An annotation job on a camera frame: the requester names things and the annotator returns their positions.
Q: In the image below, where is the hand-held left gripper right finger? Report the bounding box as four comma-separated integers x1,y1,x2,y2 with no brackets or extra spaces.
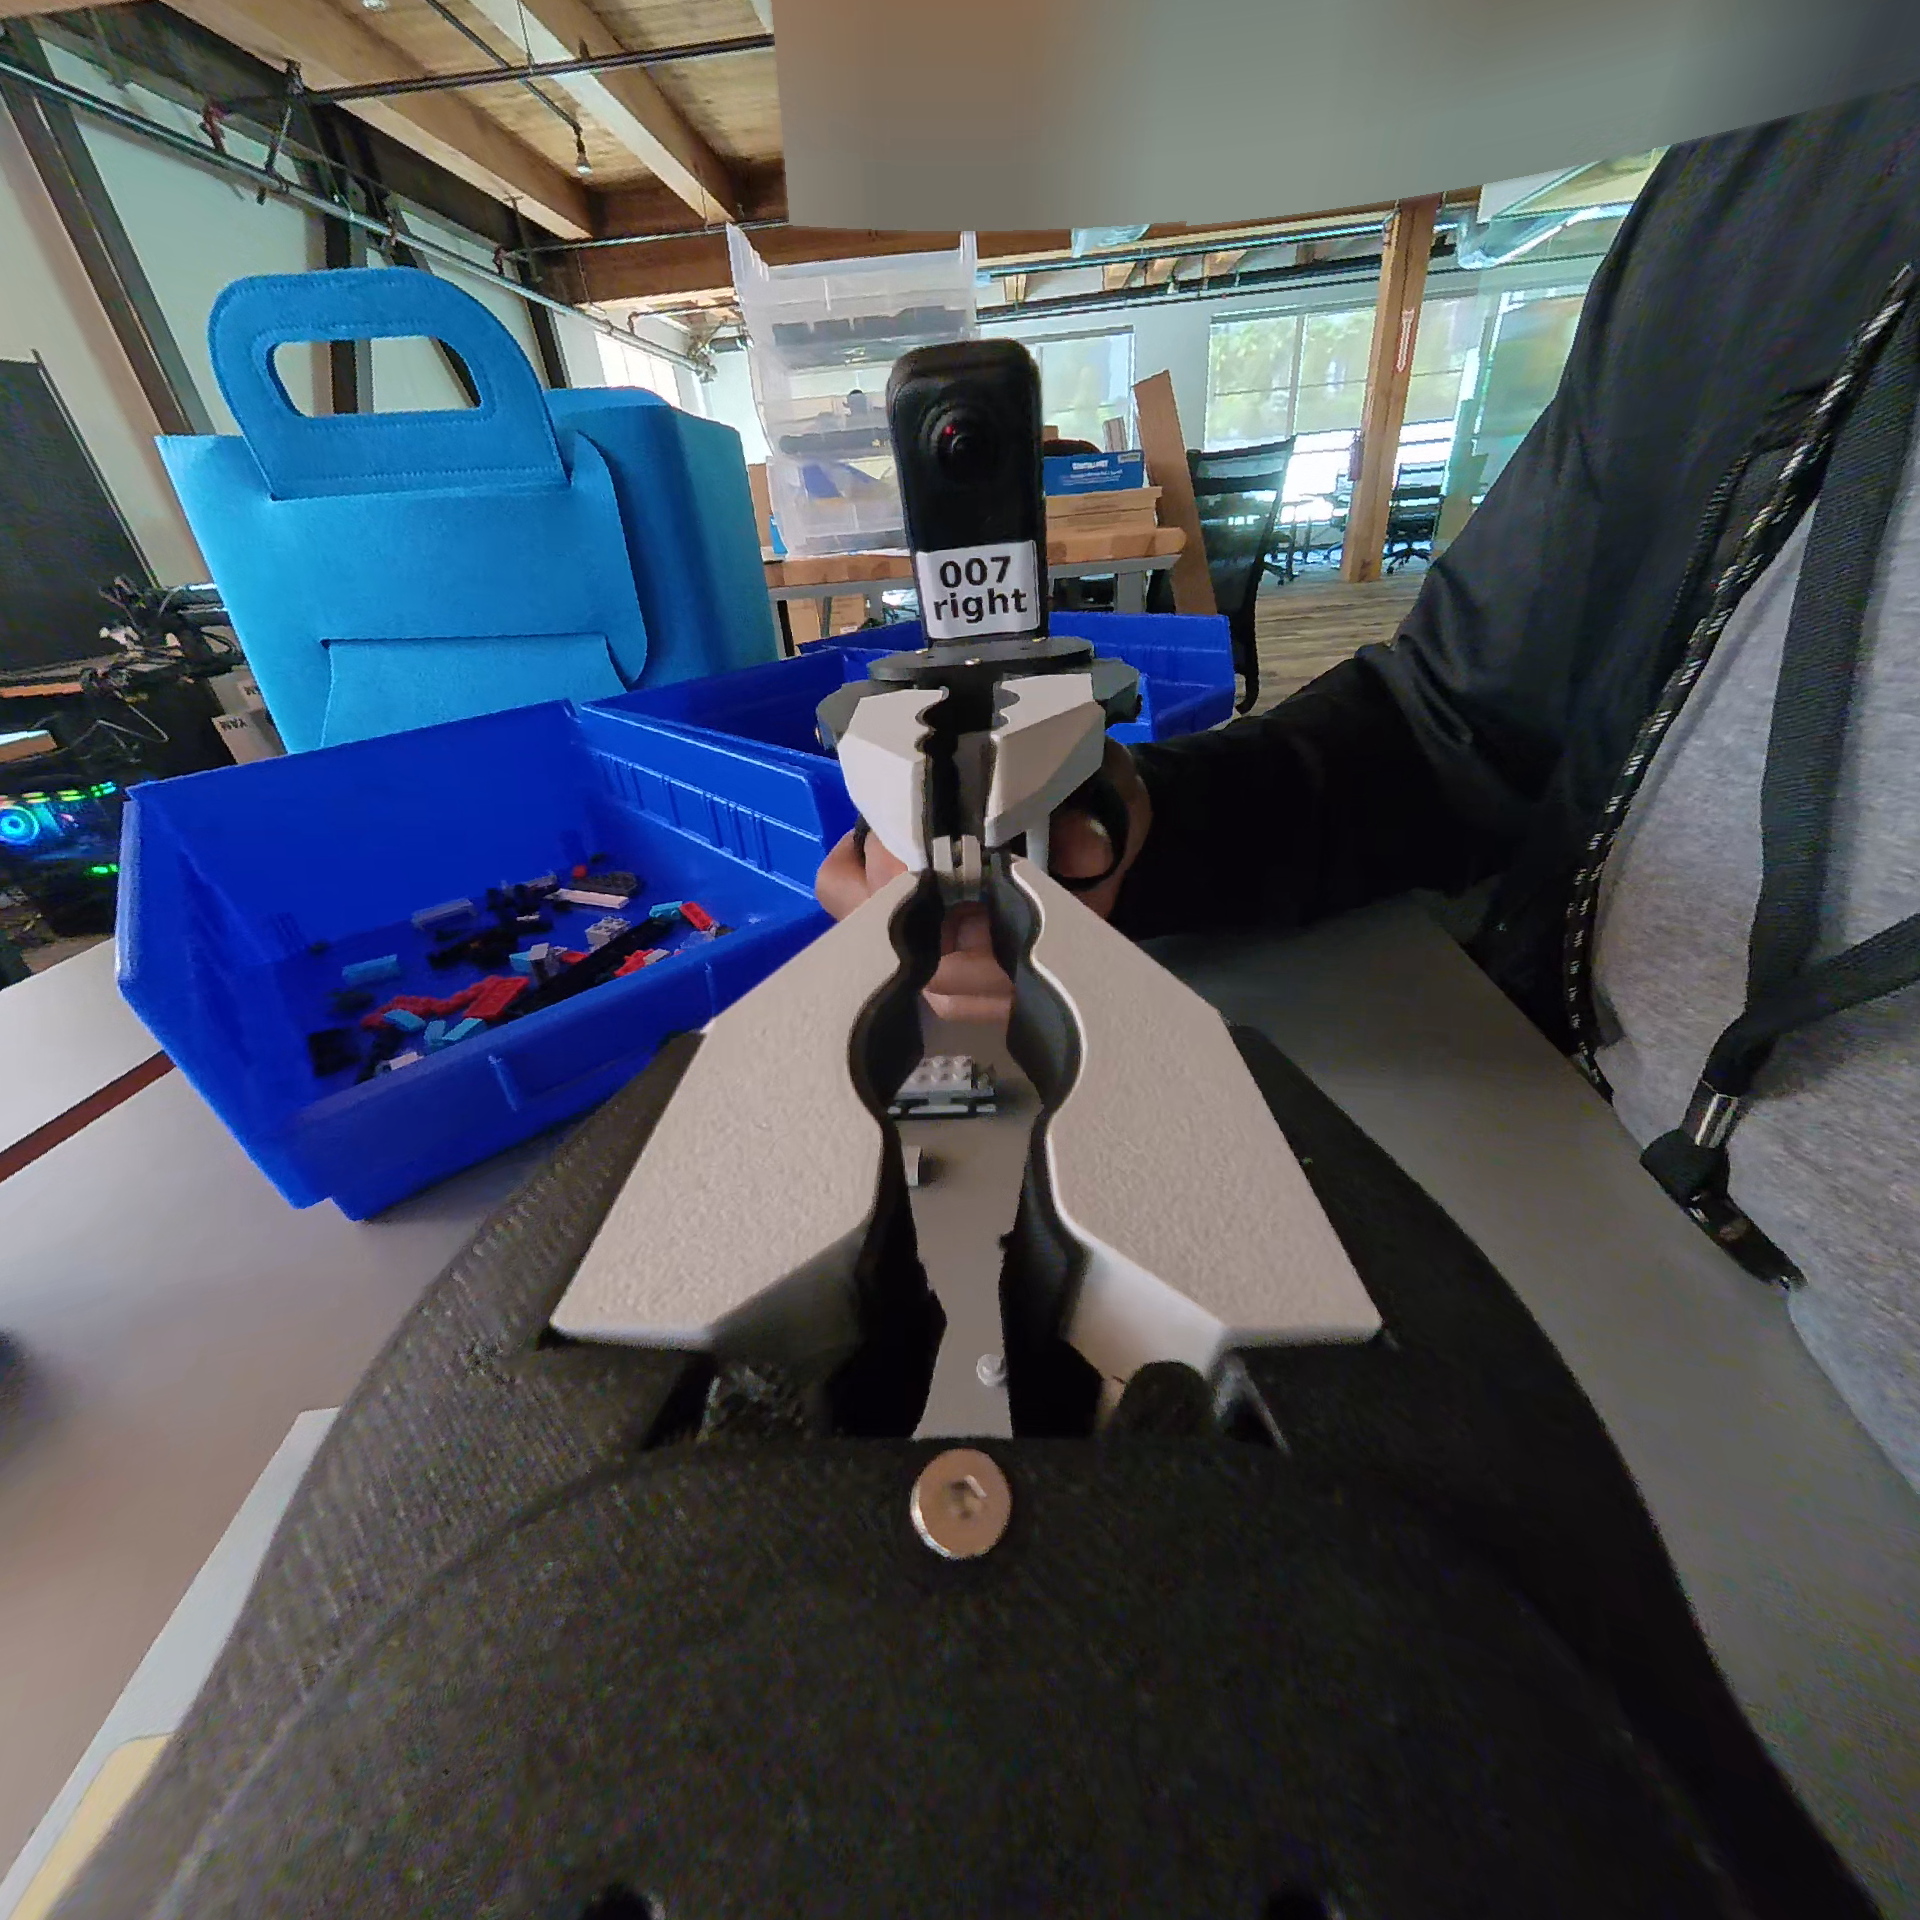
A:
993,859,1385,1387

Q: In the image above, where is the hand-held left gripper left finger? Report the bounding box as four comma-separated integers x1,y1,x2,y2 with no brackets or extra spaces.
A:
547,863,946,1350

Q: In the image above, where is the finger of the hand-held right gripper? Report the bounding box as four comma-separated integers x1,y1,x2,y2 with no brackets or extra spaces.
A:
832,686,948,877
975,678,1106,860

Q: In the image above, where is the person's right forearm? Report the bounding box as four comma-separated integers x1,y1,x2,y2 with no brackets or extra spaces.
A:
1118,636,1516,939

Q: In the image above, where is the person's right hand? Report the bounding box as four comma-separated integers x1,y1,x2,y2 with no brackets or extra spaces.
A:
813,746,1157,1024

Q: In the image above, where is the clear plastic drawer stack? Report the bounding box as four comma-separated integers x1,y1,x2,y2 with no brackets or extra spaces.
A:
727,223,984,562

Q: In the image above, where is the grey toy brick model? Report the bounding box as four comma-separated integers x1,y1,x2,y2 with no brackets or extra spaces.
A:
884,1055,1000,1121

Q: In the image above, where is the black office chair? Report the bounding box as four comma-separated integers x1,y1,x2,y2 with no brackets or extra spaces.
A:
1185,437,1298,620

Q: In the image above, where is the pile of red black toy bricks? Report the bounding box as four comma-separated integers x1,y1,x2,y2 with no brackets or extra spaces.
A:
307,864,737,1078

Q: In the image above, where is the blue felt bag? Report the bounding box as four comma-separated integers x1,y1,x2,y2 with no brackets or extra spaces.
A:
156,267,784,756

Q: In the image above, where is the computer case with coloured lights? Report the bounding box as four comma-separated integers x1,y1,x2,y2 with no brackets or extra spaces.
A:
0,777,124,934

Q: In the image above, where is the black monitor screen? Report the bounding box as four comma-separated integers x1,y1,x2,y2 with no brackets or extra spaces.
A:
0,355,160,680

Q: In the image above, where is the wooden support post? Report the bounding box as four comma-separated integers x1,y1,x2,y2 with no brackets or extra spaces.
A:
1340,194,1445,586

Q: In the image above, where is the black white braided cord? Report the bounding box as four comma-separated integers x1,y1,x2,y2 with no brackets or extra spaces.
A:
1560,267,1920,1060

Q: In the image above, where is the black lanyard strap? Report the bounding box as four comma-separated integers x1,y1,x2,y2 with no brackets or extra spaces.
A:
1640,361,1920,1293

